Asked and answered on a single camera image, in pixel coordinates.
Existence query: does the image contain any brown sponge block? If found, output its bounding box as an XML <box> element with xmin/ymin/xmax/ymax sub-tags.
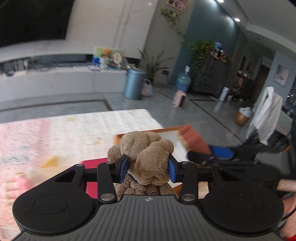
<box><xmin>178</xmin><ymin>124</ymin><xmax>211</xmax><ymax>155</ymax></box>

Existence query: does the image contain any dark cabinet with plants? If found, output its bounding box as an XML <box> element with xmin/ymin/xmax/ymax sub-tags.
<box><xmin>188</xmin><ymin>40</ymin><xmax>232</xmax><ymax>97</ymax></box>

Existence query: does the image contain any brown plush towel toy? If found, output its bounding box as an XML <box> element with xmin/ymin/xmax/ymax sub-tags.
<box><xmin>107</xmin><ymin>131</ymin><xmax>177</xmax><ymax>202</ymax></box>

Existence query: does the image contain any woven small basket bag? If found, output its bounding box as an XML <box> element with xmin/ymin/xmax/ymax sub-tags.
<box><xmin>141</xmin><ymin>79</ymin><xmax>153</xmax><ymax>97</ymax></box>

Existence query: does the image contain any white garment on chair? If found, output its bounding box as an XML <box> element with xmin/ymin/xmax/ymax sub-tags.
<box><xmin>246</xmin><ymin>86</ymin><xmax>283</xmax><ymax>145</ymax></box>

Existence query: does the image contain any gold round pot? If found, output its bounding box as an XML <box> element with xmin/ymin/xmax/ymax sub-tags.
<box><xmin>235</xmin><ymin>110</ymin><xmax>250</xmax><ymax>126</ymax></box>

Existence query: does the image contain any black television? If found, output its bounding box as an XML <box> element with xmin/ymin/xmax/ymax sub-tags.
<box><xmin>1</xmin><ymin>0</ymin><xmax>74</xmax><ymax>47</ymax></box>

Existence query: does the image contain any small teddy bear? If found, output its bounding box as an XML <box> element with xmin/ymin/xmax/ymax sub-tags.
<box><xmin>101</xmin><ymin>48</ymin><xmax>112</xmax><ymax>58</ymax></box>

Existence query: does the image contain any orange cardboard box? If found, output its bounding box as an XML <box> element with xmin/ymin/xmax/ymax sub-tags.
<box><xmin>112</xmin><ymin>126</ymin><xmax>210</xmax><ymax>200</ymax></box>

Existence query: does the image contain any person right hand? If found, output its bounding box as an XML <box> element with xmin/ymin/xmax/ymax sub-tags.
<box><xmin>281</xmin><ymin>194</ymin><xmax>296</xmax><ymax>240</ymax></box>

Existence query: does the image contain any pink small heater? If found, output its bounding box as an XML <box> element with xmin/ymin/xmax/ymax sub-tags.
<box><xmin>173</xmin><ymin>90</ymin><xmax>187</xmax><ymax>108</ymax></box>

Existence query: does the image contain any water jug with pump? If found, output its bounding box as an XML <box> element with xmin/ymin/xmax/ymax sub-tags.
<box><xmin>175</xmin><ymin>66</ymin><xmax>191</xmax><ymax>93</ymax></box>

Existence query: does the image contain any green potted plant by bin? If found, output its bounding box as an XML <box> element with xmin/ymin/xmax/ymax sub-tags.
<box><xmin>138</xmin><ymin>49</ymin><xmax>175</xmax><ymax>84</ymax></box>

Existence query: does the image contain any grey metal trash bin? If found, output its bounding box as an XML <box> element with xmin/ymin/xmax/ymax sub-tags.
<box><xmin>123</xmin><ymin>67</ymin><xmax>147</xmax><ymax>100</ymax></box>

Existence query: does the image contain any white marble tv console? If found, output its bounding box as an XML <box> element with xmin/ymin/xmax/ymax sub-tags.
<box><xmin>1</xmin><ymin>67</ymin><xmax>126</xmax><ymax>102</ymax></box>

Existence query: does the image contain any white wifi router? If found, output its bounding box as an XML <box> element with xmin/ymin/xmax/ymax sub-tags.
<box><xmin>14</xmin><ymin>59</ymin><xmax>29</xmax><ymax>76</ymax></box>

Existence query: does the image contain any lace table cloth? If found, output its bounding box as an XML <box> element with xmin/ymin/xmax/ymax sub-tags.
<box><xmin>1</xmin><ymin>109</ymin><xmax>162</xmax><ymax>240</ymax></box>

